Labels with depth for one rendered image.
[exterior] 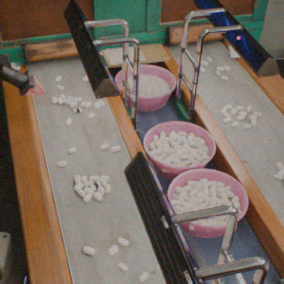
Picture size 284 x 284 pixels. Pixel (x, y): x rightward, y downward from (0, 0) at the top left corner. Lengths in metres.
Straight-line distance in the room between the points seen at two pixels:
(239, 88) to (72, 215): 1.01
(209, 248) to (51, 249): 0.51
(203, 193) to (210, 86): 0.66
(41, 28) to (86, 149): 0.70
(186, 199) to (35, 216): 0.50
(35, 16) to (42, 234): 1.09
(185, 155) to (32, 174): 0.56
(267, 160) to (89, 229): 0.72
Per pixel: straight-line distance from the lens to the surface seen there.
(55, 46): 2.27
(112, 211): 1.59
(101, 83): 1.52
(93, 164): 1.75
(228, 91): 2.19
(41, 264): 1.44
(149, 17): 2.36
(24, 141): 1.84
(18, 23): 2.26
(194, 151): 1.83
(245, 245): 1.64
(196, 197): 1.66
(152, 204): 1.13
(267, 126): 2.02
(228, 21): 1.96
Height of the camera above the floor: 1.91
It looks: 43 degrees down
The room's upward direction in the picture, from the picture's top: straight up
